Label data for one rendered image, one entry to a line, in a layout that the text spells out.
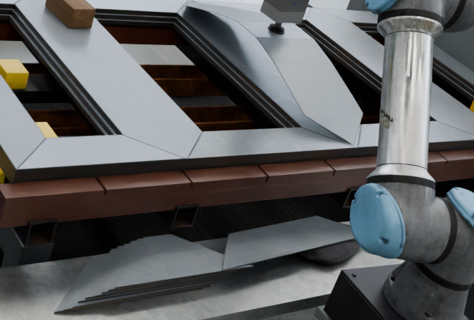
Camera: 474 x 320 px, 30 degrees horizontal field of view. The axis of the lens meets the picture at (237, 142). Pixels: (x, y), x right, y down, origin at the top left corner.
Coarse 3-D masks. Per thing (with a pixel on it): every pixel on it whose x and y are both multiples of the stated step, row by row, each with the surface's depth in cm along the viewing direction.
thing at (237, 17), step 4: (228, 16) 213; (232, 16) 214; (236, 16) 215; (240, 16) 216; (244, 16) 217; (248, 16) 218; (252, 16) 219; (256, 16) 221; (260, 16) 222; (264, 16) 223; (236, 20) 209; (240, 20) 210; (244, 20) 211; (248, 20) 212; (252, 20) 213; (256, 20) 214; (260, 20) 216; (264, 20) 217; (268, 20) 218; (272, 20) 219
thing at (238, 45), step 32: (32, 32) 195; (192, 32) 224; (224, 32) 227; (320, 32) 251; (64, 64) 184; (224, 64) 213; (256, 64) 215; (352, 64) 241; (256, 96) 203; (288, 96) 205; (96, 128) 171; (288, 128) 190; (320, 128) 195; (0, 160) 150; (192, 160) 166; (224, 160) 171; (256, 160) 176; (288, 160) 182
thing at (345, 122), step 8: (312, 120) 192; (320, 120) 193; (328, 120) 194; (336, 120) 196; (344, 120) 197; (352, 120) 199; (360, 120) 200; (328, 128) 192; (336, 128) 194; (344, 128) 195; (352, 128) 196
